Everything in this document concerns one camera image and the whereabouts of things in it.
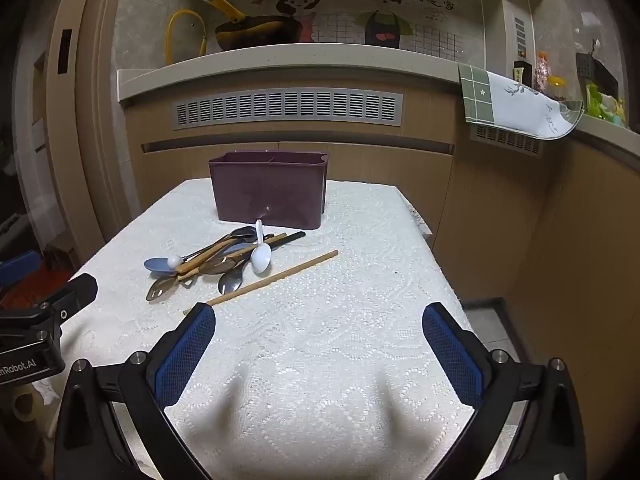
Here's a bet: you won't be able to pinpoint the steel spoon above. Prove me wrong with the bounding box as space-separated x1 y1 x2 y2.
218 259 248 295

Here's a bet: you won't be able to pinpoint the slotted metal spoon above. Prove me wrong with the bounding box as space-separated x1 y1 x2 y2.
145 257 238 302

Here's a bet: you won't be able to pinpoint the orange lid jar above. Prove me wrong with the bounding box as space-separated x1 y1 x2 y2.
546 75 567 102

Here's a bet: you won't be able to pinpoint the small right ventilation grille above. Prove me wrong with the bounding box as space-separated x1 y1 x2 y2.
471 125 542 156

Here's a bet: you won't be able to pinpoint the grey ventilation grille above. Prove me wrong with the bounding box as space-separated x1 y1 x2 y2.
172 87 404 130

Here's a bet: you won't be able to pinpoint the wooden spoon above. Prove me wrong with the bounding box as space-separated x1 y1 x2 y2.
177 242 258 275

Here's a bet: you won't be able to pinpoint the black utensil holder on counter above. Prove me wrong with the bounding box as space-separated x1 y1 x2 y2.
575 38 620 99

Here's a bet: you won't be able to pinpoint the grey countertop ledge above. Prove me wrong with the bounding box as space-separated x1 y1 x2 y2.
116 42 459 102

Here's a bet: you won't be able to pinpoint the yellow hose loop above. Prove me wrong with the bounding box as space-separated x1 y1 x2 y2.
165 8 208 66

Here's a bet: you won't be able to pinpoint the black handled metal spoon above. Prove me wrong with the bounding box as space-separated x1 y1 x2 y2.
198 231 306 275

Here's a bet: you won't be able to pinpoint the wooden chopstick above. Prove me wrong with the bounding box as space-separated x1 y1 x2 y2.
206 249 340 307

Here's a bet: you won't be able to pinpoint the green white dish towel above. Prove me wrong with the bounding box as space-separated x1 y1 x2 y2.
458 63 585 141

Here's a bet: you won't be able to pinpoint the purple plastic utensil caddy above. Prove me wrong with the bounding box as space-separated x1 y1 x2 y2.
208 150 329 230

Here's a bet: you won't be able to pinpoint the dark bottle on counter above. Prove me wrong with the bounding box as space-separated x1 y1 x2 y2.
513 60 533 88

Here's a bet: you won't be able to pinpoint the cartoon wall sticker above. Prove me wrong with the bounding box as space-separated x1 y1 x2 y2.
240 0 463 60

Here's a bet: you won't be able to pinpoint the small white ball spoon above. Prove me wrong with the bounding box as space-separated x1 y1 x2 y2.
167 228 250 271

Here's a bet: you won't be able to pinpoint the yellow handled black pan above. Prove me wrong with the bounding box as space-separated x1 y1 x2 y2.
202 0 303 51

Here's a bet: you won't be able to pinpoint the green items on counter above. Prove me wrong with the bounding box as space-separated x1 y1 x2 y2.
586 84 626 127

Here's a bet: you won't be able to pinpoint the blue plastic spoon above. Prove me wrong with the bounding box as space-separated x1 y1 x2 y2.
144 238 239 275

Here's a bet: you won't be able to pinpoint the white plastic spoon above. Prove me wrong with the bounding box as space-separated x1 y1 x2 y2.
250 219 271 275

